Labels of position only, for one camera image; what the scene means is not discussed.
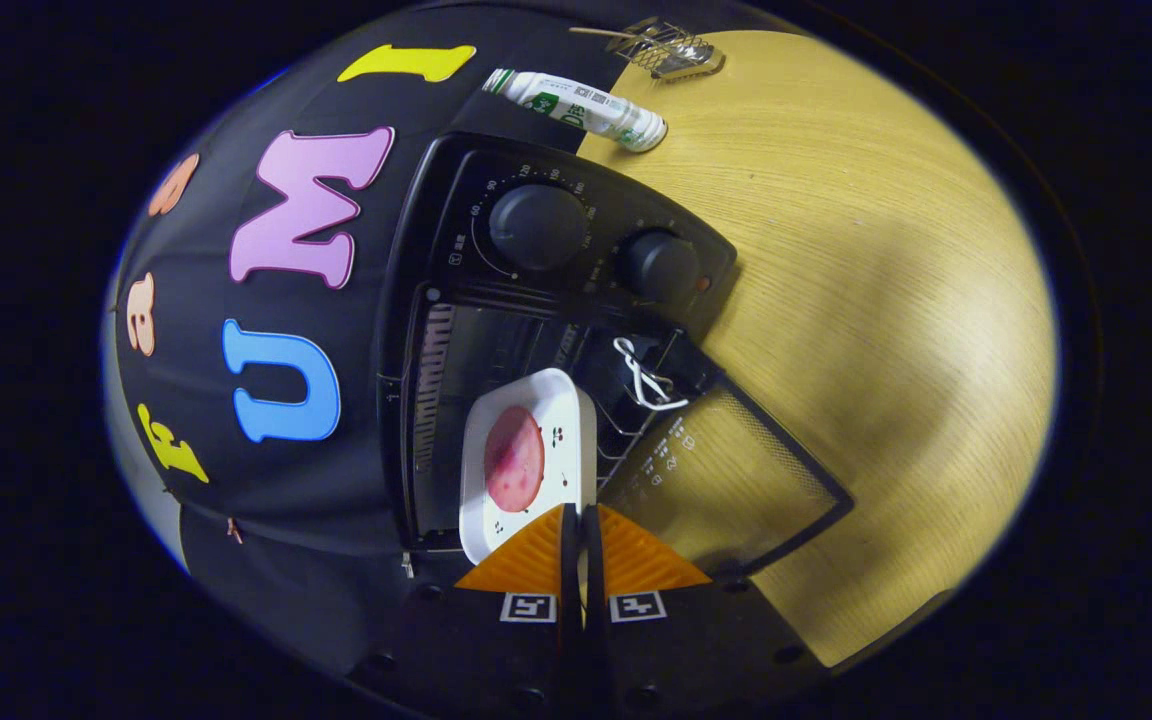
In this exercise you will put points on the black toaster oven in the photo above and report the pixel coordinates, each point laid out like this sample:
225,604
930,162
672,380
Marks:
536,225

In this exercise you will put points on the black backdrop cloth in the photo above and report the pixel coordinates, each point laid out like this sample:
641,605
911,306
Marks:
366,290

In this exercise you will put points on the pink ham slice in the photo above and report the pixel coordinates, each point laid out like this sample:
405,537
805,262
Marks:
514,460

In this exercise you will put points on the white square plate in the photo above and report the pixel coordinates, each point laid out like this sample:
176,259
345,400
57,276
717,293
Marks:
566,420

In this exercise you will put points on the white plastic bottle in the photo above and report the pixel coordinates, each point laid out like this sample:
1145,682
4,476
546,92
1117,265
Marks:
576,103

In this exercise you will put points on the wooden stick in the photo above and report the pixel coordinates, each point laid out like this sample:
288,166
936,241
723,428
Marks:
596,32

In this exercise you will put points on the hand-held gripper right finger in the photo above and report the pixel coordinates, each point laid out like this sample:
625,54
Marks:
676,650

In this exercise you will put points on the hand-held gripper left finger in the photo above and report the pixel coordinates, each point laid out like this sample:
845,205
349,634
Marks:
496,650

